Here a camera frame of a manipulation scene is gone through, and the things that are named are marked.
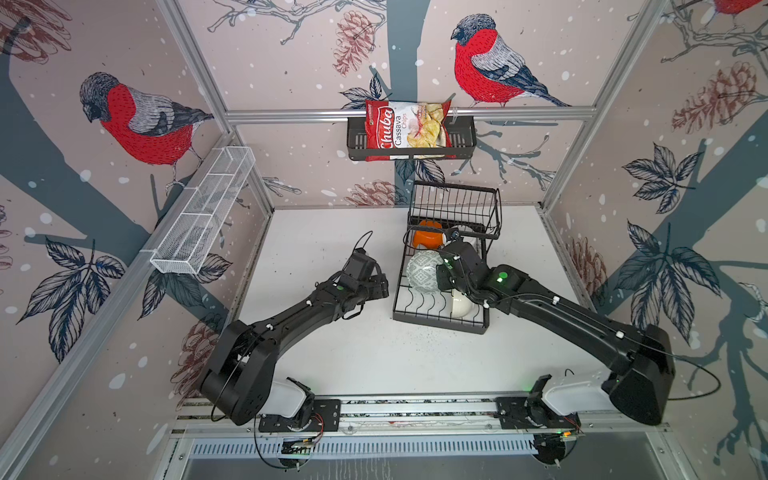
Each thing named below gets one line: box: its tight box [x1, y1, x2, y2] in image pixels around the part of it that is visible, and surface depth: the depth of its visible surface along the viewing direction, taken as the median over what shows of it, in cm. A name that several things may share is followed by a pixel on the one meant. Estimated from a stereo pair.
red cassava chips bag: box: [365, 100, 457, 162], surface depth 89 cm
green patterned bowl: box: [406, 250, 444, 294], surface depth 81 cm
